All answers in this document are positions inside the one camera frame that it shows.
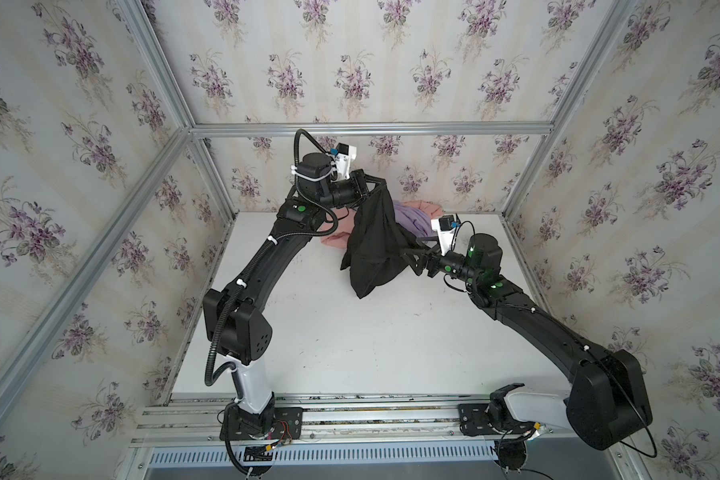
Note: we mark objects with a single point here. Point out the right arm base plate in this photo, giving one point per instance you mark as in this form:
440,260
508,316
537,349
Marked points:
491,418

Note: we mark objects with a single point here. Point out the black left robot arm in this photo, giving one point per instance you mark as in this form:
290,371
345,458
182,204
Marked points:
236,327

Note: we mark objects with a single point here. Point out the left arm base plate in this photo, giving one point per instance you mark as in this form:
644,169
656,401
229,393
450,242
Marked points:
271,424

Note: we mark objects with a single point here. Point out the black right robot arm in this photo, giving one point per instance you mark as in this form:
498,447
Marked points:
607,401

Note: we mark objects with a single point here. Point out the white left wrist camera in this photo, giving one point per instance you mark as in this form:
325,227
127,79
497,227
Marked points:
343,157

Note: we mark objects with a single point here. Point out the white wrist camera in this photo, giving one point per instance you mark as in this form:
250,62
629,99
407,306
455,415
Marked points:
446,228
343,157

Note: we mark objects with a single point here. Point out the aluminium cage frame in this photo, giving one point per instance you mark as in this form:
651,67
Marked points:
101,100

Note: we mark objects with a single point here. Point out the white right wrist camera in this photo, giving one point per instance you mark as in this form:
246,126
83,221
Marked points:
446,228

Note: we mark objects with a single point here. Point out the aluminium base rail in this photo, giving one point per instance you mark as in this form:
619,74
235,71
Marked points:
317,418

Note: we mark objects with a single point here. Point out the white perforated vent strip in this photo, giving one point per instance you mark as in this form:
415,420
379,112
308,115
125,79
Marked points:
328,454

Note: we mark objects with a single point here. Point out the purple cloth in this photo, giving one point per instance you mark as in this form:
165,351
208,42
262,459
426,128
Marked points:
416,216

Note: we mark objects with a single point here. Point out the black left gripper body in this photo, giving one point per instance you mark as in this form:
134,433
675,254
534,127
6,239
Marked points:
363,185

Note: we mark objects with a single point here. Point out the pink cloth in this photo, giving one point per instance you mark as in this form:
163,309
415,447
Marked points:
340,237

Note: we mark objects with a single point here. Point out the black cloth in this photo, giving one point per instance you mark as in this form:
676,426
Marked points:
375,254

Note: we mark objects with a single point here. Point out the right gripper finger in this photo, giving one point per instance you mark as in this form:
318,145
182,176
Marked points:
415,258
428,245

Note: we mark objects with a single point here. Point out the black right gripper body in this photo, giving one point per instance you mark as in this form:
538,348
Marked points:
429,260

